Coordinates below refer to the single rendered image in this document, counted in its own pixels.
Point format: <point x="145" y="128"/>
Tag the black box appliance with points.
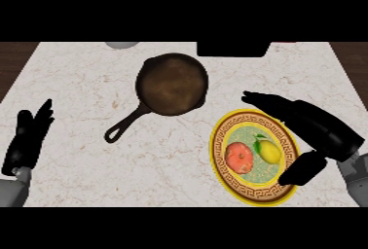
<point x="234" y="48"/>

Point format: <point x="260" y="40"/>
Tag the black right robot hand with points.
<point x="311" y="129"/>

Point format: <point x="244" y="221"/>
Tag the grey round object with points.
<point x="122" y="44"/>

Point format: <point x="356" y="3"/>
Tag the yellow brown patterned plate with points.
<point x="235" y="184"/>

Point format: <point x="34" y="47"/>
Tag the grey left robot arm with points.
<point x="14" y="188"/>

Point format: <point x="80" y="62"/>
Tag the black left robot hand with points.
<point x="25" y="142"/>

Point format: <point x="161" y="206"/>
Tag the dark cast iron pan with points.
<point x="167" y="87"/>

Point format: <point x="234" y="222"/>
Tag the yellow lemon with leaf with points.
<point x="268" y="150"/>

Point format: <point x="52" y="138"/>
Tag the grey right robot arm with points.
<point x="354" y="180"/>

